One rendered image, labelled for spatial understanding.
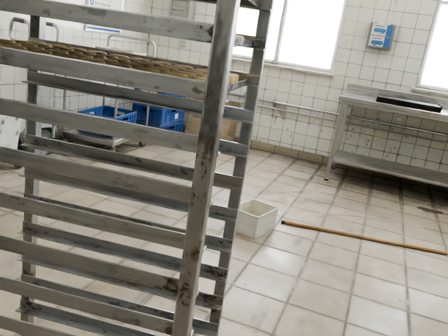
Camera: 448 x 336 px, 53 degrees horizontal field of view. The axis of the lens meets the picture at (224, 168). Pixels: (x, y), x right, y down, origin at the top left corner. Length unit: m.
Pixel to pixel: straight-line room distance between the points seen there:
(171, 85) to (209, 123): 0.10
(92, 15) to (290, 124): 4.83
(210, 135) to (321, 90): 4.75
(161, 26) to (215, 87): 0.14
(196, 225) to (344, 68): 4.73
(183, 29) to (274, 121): 4.85
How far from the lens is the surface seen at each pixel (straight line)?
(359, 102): 4.65
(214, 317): 1.38
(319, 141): 5.50
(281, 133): 5.57
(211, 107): 0.71
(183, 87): 0.75
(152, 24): 0.77
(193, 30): 0.75
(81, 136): 4.44
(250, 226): 3.04
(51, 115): 0.86
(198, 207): 0.76
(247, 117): 1.16
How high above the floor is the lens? 1.22
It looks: 15 degrees down
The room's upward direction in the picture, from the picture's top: 9 degrees clockwise
